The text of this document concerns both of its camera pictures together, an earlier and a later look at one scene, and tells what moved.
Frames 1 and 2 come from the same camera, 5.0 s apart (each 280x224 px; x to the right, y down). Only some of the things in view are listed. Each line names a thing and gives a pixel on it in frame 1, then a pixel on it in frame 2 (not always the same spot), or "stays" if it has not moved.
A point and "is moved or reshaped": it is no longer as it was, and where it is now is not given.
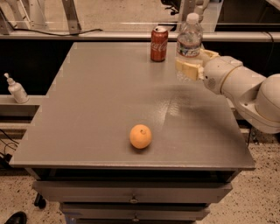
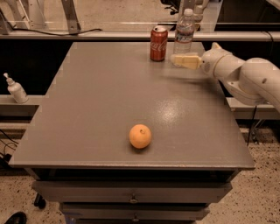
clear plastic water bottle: (189, 45) is moved or reshaped
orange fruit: (140, 136) stays
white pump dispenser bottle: (17, 90) stays
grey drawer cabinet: (116, 138) stays
